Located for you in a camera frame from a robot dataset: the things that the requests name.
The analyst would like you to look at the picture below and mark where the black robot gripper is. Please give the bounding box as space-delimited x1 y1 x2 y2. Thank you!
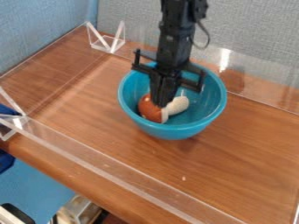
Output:
132 36 205 108

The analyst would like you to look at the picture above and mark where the brown and white toy mushroom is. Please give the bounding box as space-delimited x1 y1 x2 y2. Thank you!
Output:
137 94 189 123

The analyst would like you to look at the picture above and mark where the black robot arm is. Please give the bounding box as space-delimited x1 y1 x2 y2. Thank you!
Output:
132 0 210 108

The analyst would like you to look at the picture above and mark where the blue bowl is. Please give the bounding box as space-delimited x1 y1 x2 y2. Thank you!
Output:
117 63 228 140

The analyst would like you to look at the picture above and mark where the clear acrylic back barrier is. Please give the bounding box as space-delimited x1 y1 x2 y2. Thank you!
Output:
116 29 299 116

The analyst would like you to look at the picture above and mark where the clear acrylic barrier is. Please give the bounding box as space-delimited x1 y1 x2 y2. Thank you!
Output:
0 116 245 224
116 29 299 116

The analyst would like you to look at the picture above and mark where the clear acrylic front barrier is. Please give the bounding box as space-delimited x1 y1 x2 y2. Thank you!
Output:
0 116 245 224

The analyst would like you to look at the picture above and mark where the blue cloth object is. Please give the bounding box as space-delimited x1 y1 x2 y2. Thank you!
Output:
0 103 21 175

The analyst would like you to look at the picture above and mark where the black and white object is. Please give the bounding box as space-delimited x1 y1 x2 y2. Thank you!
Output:
0 203 36 224

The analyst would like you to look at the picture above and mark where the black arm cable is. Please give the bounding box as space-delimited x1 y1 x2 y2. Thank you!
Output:
190 20 210 51

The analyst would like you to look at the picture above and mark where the clear acrylic corner bracket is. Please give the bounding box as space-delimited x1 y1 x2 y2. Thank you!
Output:
85 22 126 54

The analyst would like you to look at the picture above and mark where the clear acrylic left bracket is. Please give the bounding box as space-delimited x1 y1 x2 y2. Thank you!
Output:
0 87 28 141

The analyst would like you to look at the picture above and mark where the metal table frame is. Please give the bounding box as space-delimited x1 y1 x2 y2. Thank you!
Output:
48 195 102 224

